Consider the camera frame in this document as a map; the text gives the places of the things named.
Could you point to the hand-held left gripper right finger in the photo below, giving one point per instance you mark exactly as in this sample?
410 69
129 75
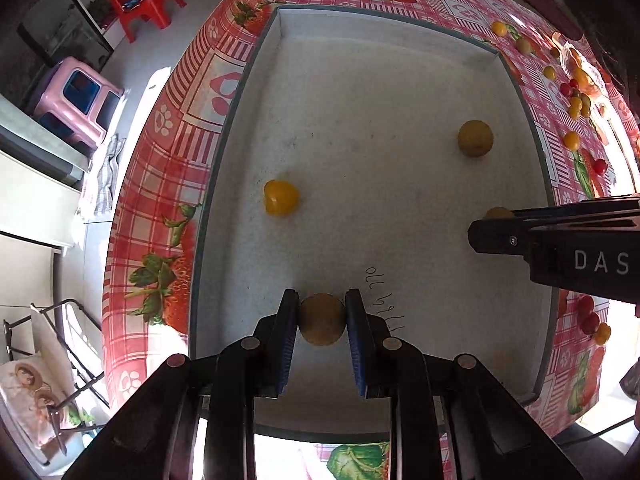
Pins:
354 330

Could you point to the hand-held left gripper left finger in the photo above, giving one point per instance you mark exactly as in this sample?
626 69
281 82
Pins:
290 330

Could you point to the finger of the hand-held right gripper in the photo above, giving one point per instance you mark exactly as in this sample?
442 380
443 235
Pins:
575 206
500 237

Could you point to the small orange round fruit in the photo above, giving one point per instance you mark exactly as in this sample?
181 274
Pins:
498 213

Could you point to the brownish yellow round fruit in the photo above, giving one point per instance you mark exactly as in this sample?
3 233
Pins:
475 138
321 319

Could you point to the white shallow cardboard box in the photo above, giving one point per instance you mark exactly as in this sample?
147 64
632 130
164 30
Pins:
375 160

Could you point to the red cherry tomato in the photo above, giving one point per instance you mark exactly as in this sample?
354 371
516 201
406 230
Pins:
585 305
590 323

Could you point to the scattered small tomatoes group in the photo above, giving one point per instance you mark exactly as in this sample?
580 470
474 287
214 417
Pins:
571 140

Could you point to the yellow cherry tomato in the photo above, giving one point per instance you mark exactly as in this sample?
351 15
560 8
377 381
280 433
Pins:
281 198
602 333

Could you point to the clear plastic bag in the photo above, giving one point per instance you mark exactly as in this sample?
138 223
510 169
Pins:
582 72

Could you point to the red strawberry print tablecloth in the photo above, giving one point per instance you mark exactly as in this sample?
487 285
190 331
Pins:
150 210

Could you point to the dark red long case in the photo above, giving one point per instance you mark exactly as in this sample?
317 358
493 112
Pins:
547 5

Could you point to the checked grey cloth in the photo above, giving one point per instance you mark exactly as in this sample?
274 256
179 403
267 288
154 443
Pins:
102 172

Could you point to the printed figure cushion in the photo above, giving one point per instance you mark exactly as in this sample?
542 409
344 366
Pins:
32 390

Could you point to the pink plastic stool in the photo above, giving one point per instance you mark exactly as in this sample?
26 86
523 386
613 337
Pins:
77 102

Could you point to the red plastic chair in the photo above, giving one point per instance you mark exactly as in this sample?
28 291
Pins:
145 2

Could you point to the glass front cabinet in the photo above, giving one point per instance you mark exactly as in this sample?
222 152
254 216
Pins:
65 27

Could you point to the black metal folding frame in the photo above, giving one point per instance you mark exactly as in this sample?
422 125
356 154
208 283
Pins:
70 355

